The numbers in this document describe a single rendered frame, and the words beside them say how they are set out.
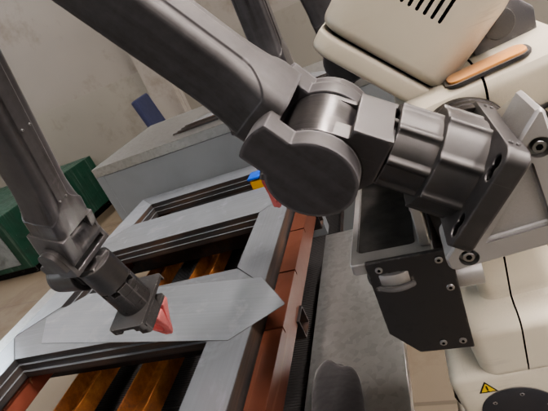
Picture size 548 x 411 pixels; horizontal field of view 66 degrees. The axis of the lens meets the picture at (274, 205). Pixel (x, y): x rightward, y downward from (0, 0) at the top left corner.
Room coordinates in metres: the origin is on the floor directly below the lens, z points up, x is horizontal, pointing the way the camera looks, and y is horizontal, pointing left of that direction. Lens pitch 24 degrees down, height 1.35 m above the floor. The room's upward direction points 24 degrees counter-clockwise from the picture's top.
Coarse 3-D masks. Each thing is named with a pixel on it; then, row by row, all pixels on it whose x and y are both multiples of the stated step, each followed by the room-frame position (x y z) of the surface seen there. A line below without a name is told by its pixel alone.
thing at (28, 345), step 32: (192, 192) 1.56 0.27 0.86; (224, 192) 1.50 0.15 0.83; (224, 224) 1.16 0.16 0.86; (288, 224) 1.02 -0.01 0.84; (128, 256) 1.28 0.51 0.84; (32, 352) 0.90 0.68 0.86; (64, 352) 0.84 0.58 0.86; (96, 352) 0.80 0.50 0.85; (128, 352) 0.78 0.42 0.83; (160, 352) 0.74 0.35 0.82; (256, 352) 0.62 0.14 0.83; (0, 384) 0.84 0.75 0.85
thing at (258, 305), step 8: (264, 280) 0.77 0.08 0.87; (256, 288) 0.75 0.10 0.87; (264, 288) 0.74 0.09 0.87; (256, 296) 0.72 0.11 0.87; (264, 296) 0.71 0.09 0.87; (272, 296) 0.70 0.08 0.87; (248, 304) 0.71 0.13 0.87; (256, 304) 0.70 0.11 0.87; (264, 304) 0.69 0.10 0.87; (248, 312) 0.68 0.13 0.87; (256, 312) 0.67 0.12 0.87; (264, 312) 0.66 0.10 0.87; (240, 320) 0.67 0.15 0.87; (248, 320) 0.66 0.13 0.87; (256, 320) 0.65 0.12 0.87; (240, 328) 0.65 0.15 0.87; (232, 336) 0.64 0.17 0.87
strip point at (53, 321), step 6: (78, 300) 1.06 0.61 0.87; (72, 306) 1.05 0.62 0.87; (60, 312) 1.04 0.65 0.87; (66, 312) 1.02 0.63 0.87; (48, 318) 1.04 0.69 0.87; (54, 318) 1.02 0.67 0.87; (60, 318) 1.00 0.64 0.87; (48, 324) 1.00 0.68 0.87; (54, 324) 0.99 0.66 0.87; (48, 330) 0.97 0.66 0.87; (42, 336) 0.95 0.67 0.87
